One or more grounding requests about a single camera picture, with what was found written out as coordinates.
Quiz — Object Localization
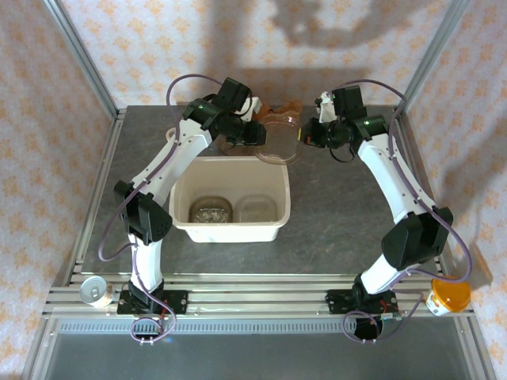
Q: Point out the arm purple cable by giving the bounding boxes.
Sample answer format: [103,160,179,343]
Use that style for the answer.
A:
[97,73,227,345]
[342,78,475,344]

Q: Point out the white plastic bin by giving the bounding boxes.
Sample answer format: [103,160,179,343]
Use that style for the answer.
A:
[169,155,292,244]

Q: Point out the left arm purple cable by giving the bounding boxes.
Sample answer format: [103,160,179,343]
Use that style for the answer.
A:
[97,73,227,345]

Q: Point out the slotted metal strip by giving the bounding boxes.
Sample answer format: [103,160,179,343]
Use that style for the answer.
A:
[59,321,463,334]

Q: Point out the brown plush teddy bear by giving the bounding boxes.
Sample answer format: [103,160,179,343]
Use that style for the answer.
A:
[259,98,304,120]

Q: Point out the aluminium side rail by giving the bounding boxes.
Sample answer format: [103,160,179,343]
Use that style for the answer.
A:
[392,108,475,314]
[51,110,127,288]

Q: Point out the aluminium frame post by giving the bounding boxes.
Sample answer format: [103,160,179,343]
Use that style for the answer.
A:
[41,0,128,120]
[394,0,475,118]

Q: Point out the orange lidded cup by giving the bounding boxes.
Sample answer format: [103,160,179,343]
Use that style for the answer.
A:
[425,275,472,317]

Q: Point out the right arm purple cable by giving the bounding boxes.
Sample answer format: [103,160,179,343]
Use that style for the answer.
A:
[342,78,475,344]

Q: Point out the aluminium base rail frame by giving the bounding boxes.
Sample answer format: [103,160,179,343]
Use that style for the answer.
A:
[41,272,476,320]

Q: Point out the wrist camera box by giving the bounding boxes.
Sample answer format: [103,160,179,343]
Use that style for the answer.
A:
[314,91,337,124]
[241,96,263,122]

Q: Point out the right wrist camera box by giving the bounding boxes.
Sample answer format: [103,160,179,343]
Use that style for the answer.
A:
[314,91,337,124]

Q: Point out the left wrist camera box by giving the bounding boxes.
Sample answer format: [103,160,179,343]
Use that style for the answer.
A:
[241,96,263,122]

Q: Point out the silver tin can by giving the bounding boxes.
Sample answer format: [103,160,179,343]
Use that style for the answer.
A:
[78,275,116,309]

